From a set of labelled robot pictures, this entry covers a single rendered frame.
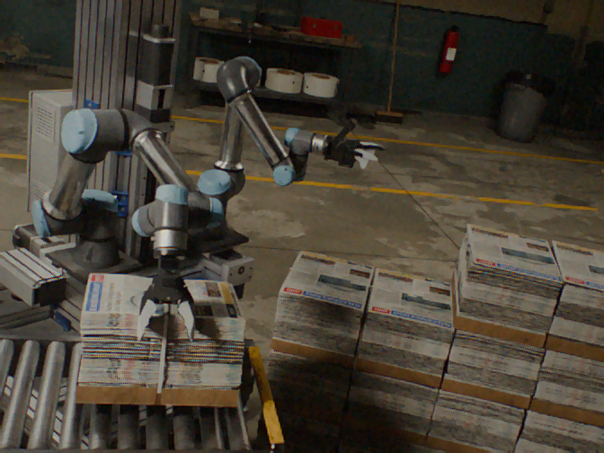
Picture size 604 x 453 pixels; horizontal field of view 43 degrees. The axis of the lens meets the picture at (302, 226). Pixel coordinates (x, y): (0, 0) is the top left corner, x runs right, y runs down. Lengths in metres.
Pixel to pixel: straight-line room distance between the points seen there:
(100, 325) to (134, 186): 0.97
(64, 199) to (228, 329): 0.77
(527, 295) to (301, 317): 0.72
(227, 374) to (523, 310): 1.04
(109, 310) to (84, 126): 0.55
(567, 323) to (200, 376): 1.20
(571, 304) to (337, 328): 0.74
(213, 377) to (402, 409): 0.96
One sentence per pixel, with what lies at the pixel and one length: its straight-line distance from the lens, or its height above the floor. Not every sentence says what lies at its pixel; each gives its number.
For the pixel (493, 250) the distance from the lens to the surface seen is 2.56.
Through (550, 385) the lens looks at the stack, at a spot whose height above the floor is 0.71.
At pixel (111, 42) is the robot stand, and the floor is 1.49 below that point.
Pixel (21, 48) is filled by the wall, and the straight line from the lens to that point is 8.93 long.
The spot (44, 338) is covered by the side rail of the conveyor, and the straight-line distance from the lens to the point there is 2.19.
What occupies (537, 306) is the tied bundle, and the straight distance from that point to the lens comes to 2.49.
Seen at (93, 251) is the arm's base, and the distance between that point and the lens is 2.53.
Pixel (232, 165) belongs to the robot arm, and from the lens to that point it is 2.89.
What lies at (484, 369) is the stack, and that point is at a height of 0.71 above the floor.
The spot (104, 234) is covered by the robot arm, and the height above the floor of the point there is 0.93.
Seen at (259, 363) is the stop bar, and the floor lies 0.82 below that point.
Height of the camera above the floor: 1.93
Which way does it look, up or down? 21 degrees down
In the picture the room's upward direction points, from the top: 10 degrees clockwise
